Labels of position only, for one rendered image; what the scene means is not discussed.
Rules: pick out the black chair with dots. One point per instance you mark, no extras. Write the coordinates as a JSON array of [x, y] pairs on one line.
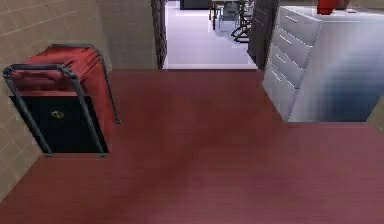
[[243, 28]]

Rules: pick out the white chest of drawers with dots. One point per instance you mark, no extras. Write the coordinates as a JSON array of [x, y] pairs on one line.
[[320, 66]]

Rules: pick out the red object on dresser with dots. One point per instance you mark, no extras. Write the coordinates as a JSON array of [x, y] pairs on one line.
[[325, 6]]

